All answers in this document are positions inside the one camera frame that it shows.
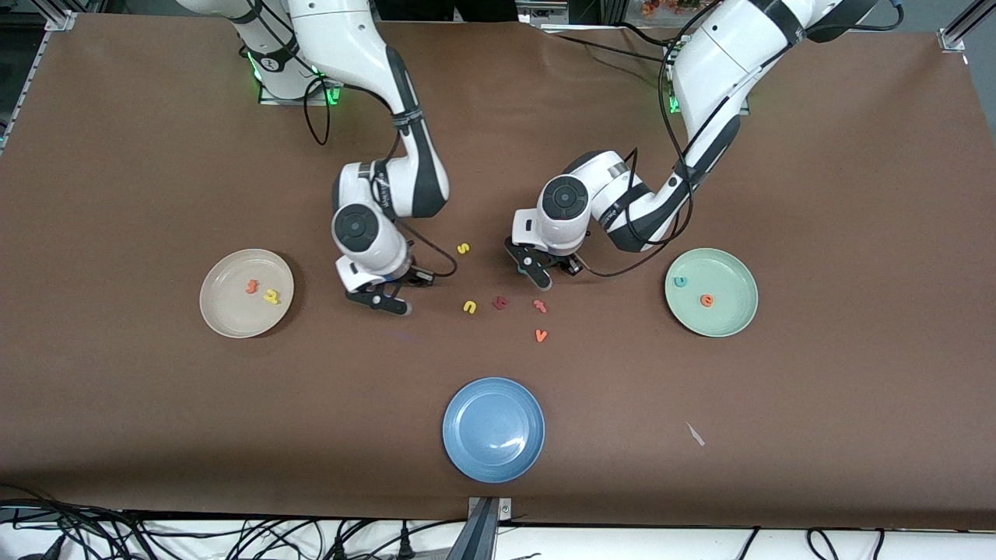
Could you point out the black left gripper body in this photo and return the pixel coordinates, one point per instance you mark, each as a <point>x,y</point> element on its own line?
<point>569,265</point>

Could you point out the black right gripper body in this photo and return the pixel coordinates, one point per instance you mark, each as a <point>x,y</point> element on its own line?
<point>414,274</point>

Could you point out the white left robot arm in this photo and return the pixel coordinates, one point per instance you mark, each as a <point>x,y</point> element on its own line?
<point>716,62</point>

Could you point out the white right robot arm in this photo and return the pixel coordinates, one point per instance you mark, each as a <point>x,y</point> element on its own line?
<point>350,39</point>

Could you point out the pale green plate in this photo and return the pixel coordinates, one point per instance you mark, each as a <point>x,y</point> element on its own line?
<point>724,319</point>

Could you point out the blue plate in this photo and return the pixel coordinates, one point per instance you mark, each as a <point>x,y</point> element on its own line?
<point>493,429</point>

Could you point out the beige brown plate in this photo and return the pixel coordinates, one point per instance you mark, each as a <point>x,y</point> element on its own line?
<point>233,311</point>

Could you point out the small white paper scrap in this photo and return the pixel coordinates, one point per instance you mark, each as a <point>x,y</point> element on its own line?
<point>696,435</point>

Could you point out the black power plug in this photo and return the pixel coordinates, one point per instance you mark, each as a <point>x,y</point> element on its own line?
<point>405,547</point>
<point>340,551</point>

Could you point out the orange artificial flowers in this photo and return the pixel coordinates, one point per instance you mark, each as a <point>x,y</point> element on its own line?
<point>661,8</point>

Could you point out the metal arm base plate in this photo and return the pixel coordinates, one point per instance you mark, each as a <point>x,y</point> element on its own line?
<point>272,99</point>

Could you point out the metal camera stand bracket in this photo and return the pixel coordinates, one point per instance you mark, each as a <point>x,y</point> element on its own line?
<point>482,537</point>

